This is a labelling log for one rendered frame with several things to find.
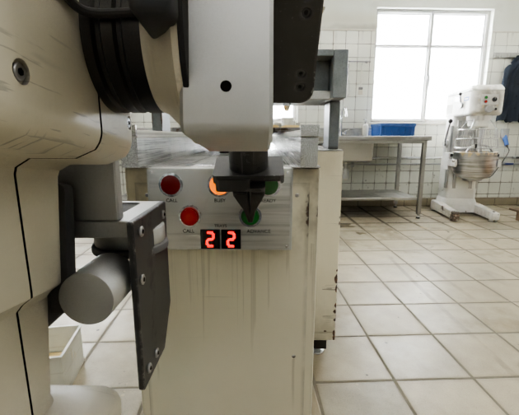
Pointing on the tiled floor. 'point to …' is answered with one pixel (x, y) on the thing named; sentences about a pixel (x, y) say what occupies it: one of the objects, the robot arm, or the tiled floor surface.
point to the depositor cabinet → (327, 244)
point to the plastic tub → (65, 353)
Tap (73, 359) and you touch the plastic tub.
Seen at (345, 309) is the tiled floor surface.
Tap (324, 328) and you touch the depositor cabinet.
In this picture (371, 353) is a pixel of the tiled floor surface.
